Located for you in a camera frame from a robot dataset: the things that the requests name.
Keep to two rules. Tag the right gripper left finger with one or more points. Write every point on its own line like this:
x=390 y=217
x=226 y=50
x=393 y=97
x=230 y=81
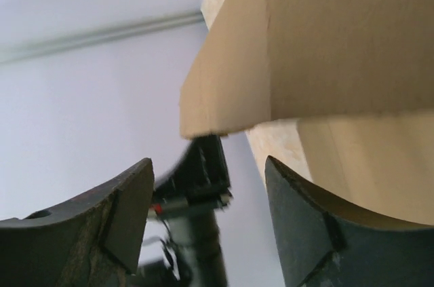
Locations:
x=92 y=239

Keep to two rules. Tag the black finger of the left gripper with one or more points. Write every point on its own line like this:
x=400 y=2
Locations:
x=200 y=171

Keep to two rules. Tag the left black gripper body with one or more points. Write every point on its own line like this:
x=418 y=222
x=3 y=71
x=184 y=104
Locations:
x=192 y=251

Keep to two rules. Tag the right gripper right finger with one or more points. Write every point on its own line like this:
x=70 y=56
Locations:
x=324 y=240

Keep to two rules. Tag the left corner aluminium post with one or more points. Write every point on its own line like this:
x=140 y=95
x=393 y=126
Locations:
x=64 y=43

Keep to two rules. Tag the brown cardboard box sheet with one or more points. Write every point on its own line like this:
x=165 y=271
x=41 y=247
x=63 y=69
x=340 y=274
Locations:
x=339 y=90

